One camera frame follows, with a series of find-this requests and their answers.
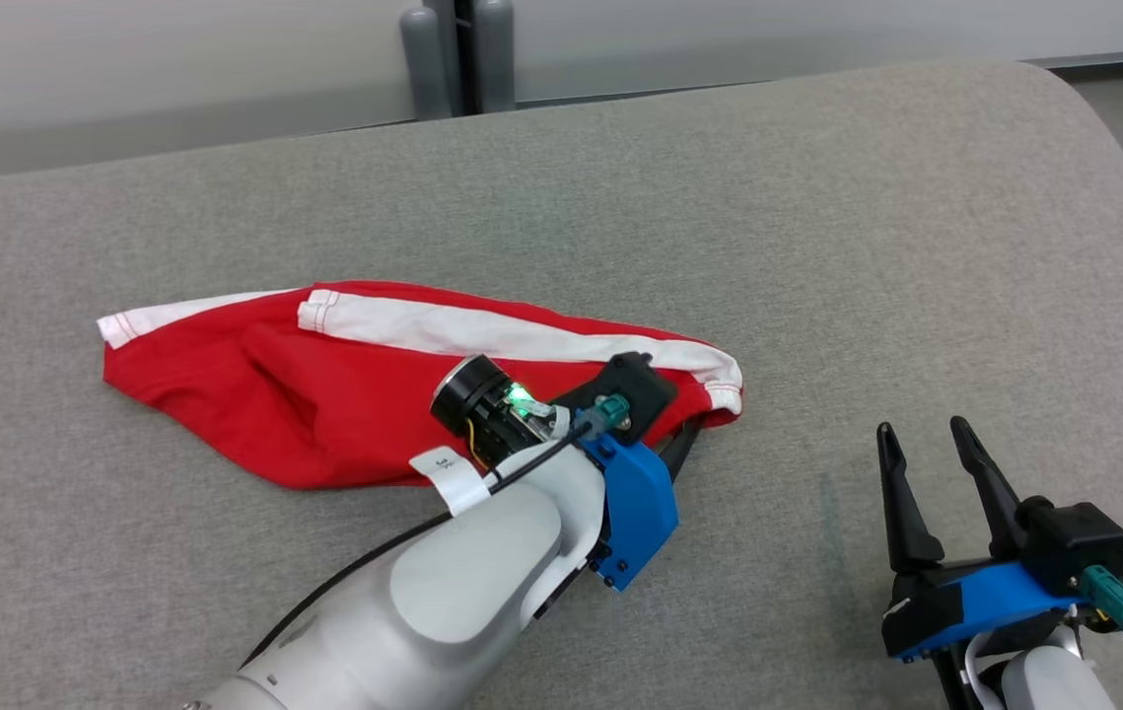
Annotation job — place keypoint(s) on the grey partition post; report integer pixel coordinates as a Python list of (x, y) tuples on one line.
[(494, 49)]

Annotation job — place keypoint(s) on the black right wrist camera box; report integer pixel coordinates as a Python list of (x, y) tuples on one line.
[(1074, 542)]

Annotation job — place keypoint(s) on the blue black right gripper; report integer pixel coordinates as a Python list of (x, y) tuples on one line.
[(985, 597)]

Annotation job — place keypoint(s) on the red and white garment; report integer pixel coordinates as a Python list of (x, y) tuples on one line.
[(324, 414)]

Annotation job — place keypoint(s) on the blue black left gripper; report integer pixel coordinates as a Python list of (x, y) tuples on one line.
[(635, 503)]

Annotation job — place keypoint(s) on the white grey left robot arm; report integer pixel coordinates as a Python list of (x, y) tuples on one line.
[(462, 572)]

